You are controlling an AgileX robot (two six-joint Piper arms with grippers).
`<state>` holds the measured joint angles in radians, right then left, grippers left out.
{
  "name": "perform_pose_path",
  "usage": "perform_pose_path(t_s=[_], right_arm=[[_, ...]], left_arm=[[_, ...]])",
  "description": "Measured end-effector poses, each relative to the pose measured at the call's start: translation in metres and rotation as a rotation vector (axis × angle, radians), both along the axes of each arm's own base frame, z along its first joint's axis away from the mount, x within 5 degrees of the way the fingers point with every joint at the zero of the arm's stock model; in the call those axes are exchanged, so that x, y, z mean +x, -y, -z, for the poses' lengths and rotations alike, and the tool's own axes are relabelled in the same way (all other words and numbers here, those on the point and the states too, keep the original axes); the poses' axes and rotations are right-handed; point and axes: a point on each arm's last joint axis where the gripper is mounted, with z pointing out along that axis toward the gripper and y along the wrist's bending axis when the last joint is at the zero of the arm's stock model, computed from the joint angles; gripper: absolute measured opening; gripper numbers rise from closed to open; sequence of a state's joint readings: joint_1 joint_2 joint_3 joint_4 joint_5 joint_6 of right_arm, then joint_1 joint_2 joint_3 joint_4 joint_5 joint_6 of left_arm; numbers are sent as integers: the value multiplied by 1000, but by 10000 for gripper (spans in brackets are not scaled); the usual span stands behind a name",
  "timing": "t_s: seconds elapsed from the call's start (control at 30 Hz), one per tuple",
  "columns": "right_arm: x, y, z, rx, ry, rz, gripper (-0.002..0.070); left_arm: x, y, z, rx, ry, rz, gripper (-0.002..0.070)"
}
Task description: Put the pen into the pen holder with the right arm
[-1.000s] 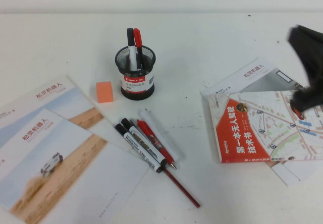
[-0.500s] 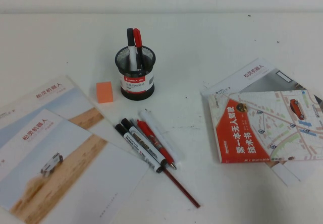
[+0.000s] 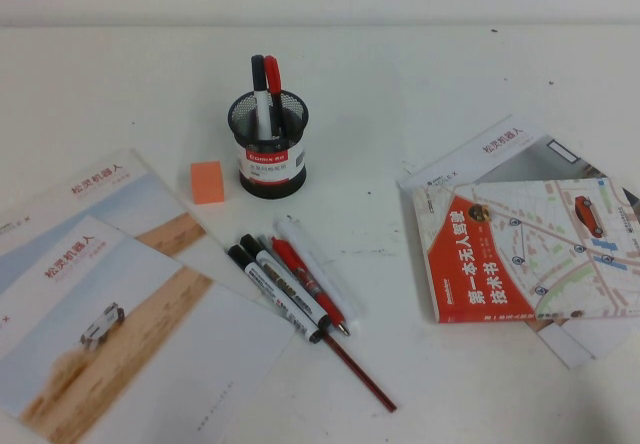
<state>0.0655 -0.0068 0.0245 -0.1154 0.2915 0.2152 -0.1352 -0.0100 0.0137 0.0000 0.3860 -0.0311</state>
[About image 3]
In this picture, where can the red and black pen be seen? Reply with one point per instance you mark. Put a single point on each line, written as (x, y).
(272, 76)

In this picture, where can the black mesh pen holder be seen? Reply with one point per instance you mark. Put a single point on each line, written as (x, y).
(265, 184)

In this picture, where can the grey pen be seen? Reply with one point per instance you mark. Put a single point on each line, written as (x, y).
(265, 246)

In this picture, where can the red gel pen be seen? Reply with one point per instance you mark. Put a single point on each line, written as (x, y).
(305, 274)

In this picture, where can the black capped white pen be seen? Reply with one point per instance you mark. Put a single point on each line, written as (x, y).
(260, 94)

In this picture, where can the white marker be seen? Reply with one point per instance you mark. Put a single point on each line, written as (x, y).
(315, 264)

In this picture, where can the black whiteboard marker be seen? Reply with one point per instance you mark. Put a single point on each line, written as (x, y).
(285, 279)

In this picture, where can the short black capped marker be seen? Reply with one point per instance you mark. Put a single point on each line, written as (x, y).
(265, 286)

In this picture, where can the orange rectangular block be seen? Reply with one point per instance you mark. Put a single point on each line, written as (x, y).
(207, 186)

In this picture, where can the red map cover book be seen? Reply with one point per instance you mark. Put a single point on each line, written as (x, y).
(480, 264)

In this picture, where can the dark red pencil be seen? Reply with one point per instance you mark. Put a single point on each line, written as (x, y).
(362, 374)

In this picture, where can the robot brochure desert photo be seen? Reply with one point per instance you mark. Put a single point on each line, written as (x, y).
(150, 339)
(110, 189)

